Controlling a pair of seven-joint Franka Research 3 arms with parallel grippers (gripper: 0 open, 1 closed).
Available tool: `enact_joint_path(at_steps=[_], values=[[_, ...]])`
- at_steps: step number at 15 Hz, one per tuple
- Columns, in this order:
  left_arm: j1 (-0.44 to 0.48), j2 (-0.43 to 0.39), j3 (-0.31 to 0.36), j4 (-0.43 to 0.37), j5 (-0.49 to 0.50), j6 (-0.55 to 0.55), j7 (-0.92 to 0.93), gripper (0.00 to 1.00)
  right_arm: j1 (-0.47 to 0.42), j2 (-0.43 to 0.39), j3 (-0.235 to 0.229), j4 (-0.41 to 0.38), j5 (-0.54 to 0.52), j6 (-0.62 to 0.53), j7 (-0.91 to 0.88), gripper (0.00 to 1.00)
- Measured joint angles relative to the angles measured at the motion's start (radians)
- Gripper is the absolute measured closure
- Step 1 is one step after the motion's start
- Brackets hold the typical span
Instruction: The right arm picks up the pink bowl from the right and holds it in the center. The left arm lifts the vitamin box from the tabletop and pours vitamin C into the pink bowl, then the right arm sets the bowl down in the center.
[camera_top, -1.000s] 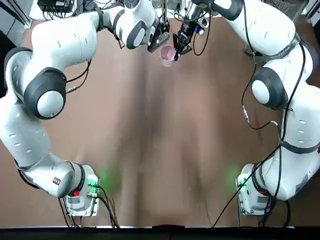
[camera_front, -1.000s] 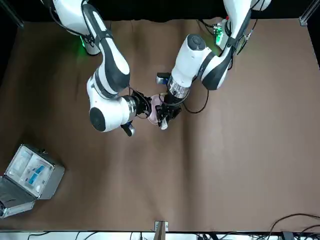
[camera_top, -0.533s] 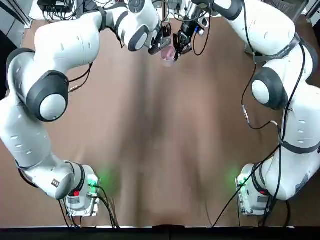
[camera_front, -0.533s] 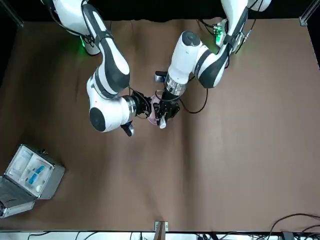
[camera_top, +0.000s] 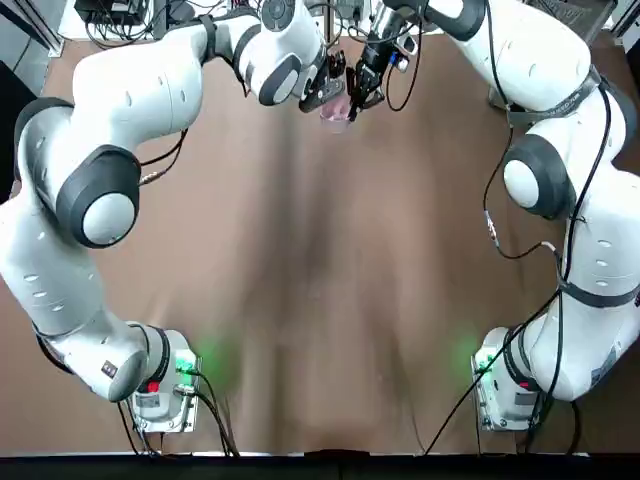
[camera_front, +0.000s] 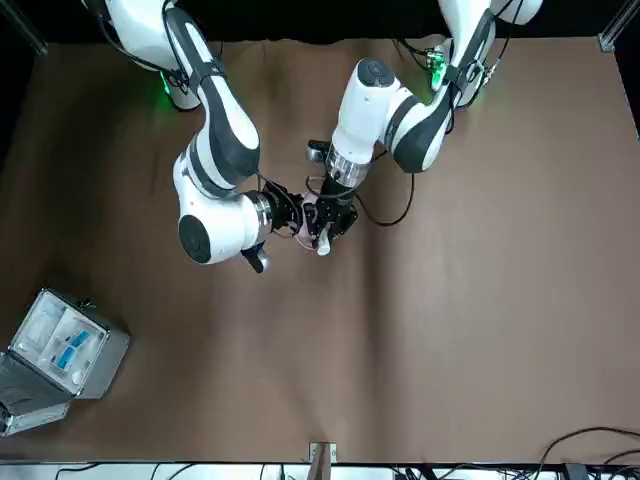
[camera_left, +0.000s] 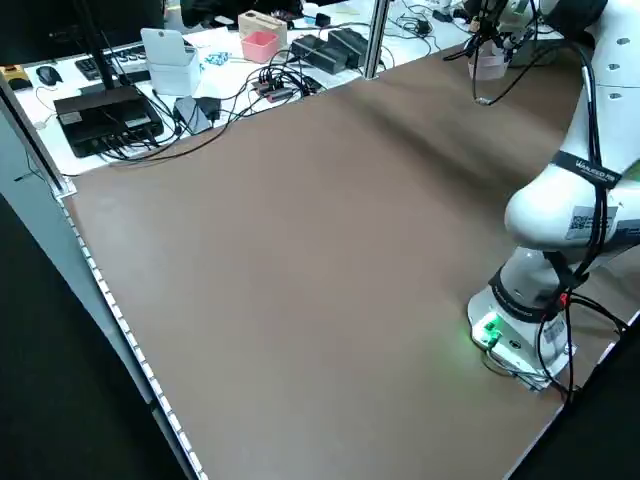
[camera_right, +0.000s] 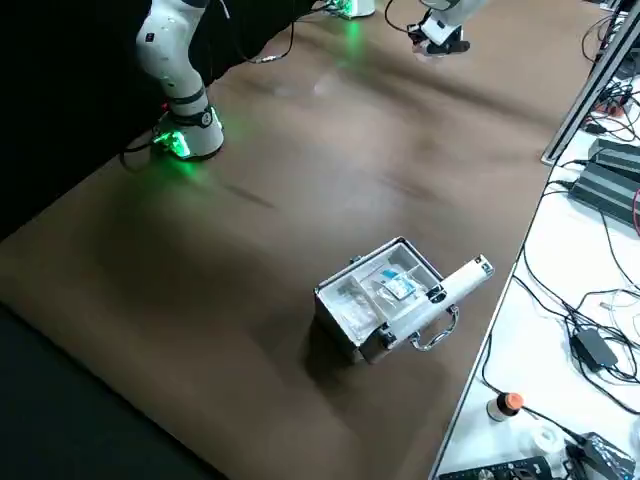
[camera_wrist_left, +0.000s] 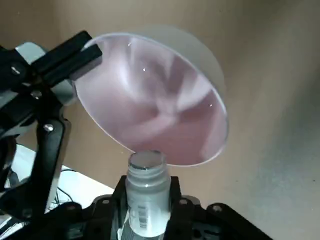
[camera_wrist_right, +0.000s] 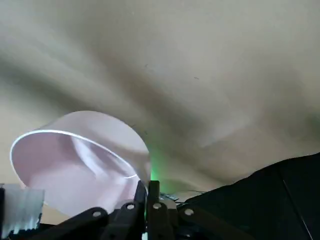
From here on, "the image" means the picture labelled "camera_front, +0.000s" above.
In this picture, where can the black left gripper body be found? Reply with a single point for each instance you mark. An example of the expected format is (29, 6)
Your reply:
(342, 202)

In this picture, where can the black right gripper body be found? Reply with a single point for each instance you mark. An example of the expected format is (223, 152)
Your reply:
(280, 210)

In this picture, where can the pink bowl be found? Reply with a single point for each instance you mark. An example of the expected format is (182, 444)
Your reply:
(309, 198)

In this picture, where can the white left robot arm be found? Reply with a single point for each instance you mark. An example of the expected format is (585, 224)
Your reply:
(365, 110)

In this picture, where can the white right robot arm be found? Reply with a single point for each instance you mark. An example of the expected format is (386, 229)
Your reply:
(220, 125)

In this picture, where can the open aluminium case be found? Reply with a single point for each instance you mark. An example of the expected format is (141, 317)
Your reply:
(107, 365)

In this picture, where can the blue and white packet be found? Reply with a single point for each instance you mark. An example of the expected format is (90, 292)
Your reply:
(80, 340)
(67, 357)

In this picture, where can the aluminium frame corner post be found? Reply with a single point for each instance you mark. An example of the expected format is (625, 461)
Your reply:
(612, 30)
(42, 48)

